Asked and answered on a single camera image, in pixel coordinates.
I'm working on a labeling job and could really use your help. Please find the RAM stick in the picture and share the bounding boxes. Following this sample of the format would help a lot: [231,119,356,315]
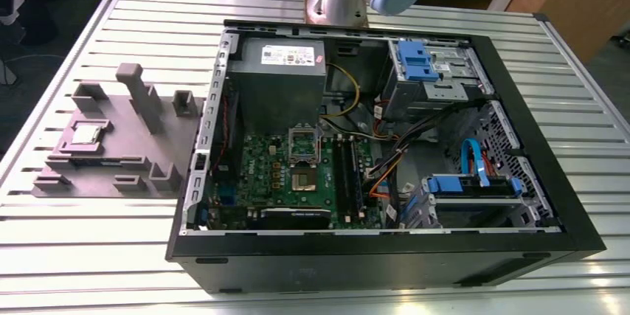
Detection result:
[68,159,126,167]

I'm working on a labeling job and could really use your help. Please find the grey parts rack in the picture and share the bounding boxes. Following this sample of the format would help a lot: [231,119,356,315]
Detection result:
[29,63,206,200]

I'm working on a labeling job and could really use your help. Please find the blue plastic drive latch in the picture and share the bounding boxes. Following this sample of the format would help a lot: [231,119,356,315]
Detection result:
[397,40,440,83]

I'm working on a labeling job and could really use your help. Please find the thin metal locking lever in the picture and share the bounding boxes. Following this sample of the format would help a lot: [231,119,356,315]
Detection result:
[317,122,328,167]

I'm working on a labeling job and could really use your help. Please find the orange wire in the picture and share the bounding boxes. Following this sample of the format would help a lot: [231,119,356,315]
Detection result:
[365,171,395,200]

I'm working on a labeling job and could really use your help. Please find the blue plastic drive rail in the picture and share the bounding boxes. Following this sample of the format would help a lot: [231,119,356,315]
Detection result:
[399,196,420,227]

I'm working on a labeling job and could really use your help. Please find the black RAM slot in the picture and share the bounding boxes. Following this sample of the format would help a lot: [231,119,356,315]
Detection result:
[332,134,348,222]

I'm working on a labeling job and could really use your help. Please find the silver CPU with green edge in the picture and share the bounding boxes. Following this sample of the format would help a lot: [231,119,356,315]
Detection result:
[68,125,105,145]

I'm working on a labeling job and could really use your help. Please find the metal socket cover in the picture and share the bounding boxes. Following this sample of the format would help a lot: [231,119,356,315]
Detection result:
[287,125,324,167]

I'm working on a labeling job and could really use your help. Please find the grey power supply unit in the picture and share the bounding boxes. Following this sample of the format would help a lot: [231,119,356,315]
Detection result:
[229,39,328,135]

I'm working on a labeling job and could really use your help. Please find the CPU socket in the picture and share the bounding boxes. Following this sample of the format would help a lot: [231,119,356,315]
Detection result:
[288,166,324,193]

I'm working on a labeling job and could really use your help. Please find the green motherboard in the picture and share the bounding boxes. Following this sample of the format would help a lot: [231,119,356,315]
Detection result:
[208,122,389,231]

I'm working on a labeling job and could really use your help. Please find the black wire bundle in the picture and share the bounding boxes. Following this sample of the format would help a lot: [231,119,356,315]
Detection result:
[365,100,492,179]

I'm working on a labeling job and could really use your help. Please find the yellow wire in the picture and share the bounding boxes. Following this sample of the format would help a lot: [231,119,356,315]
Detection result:
[319,63,363,120]

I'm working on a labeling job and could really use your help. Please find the silver disk bay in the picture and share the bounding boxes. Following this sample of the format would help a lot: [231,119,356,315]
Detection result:
[421,196,562,229]

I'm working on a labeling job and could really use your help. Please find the silver drive cage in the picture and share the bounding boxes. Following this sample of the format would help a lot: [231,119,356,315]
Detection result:
[381,37,496,121]

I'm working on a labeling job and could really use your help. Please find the black PC case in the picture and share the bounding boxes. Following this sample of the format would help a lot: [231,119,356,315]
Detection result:
[164,18,607,294]

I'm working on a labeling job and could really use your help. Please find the black graphics card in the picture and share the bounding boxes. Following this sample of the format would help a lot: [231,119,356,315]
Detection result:
[244,205,333,230]

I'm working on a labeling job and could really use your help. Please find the hard disk in blue carrier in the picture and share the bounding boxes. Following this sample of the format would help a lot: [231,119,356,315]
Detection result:
[423,173,526,198]

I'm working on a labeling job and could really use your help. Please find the blue flat wire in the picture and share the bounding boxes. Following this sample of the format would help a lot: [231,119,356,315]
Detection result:
[460,138,492,187]

